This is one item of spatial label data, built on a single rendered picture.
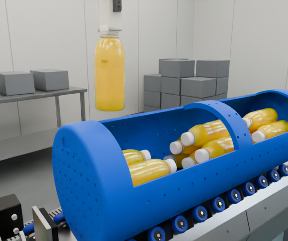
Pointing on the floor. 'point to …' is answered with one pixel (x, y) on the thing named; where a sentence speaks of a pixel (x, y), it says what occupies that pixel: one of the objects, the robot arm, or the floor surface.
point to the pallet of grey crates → (185, 83)
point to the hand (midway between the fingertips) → (109, 14)
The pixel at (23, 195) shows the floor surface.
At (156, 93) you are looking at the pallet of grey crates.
